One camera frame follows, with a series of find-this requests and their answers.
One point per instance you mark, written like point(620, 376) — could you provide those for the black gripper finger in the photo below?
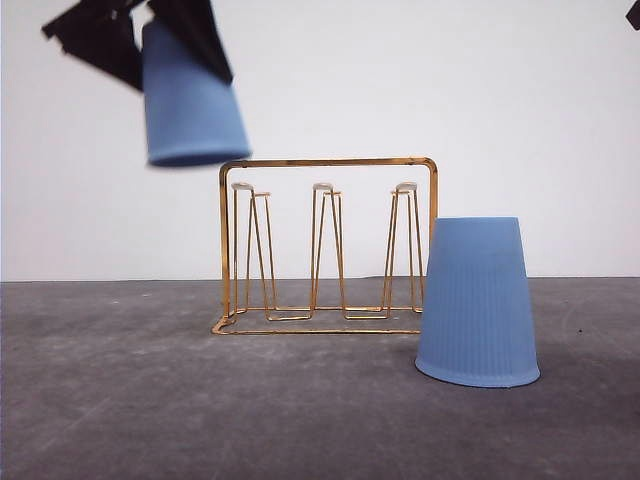
point(193, 24)
point(101, 34)

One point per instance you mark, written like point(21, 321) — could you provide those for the blue ribbed plastic cup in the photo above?
point(475, 316)
point(193, 117)

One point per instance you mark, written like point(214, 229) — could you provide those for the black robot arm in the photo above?
point(633, 15)

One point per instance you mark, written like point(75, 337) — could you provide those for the gold wire cup rack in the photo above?
point(325, 245)

